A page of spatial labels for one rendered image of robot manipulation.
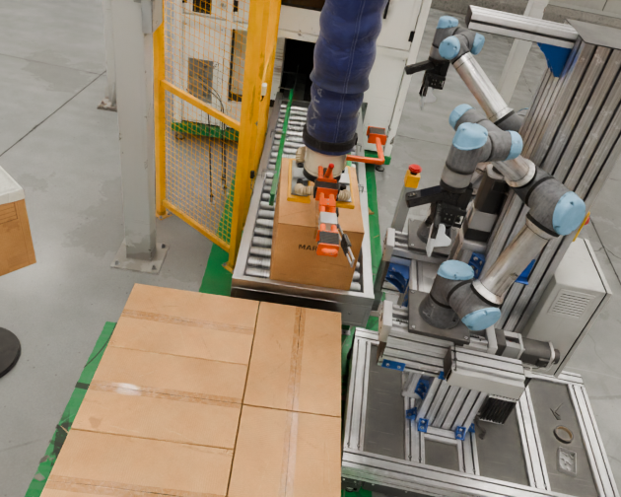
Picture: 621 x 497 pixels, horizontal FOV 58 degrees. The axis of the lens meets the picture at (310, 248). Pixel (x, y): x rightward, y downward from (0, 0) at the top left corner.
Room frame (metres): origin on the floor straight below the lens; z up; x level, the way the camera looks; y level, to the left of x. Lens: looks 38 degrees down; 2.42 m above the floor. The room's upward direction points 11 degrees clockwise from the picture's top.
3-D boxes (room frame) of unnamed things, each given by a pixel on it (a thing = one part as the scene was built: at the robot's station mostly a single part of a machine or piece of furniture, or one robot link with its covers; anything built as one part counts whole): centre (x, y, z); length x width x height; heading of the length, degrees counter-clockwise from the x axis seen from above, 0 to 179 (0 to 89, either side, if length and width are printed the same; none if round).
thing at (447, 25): (2.30, -0.36, 1.82); 0.09 x 0.08 x 0.11; 59
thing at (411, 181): (2.66, -0.46, 0.50); 0.07 x 0.07 x 1.00; 4
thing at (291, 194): (2.16, 0.11, 1.14); 0.34 x 0.10 x 0.05; 7
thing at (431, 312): (1.55, -0.51, 1.09); 0.15 x 0.15 x 0.10
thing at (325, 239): (1.57, -0.05, 1.25); 0.08 x 0.07 x 0.05; 7
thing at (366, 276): (3.24, -0.24, 0.50); 2.31 x 0.05 x 0.19; 4
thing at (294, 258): (2.38, 0.01, 0.75); 0.60 x 0.40 x 0.40; 7
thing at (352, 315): (2.05, 0.00, 0.47); 0.70 x 0.03 x 0.15; 94
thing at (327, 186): (1.92, -0.02, 1.25); 0.10 x 0.08 x 0.06; 97
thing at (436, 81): (2.30, -0.36, 1.66); 0.09 x 0.08 x 0.12; 89
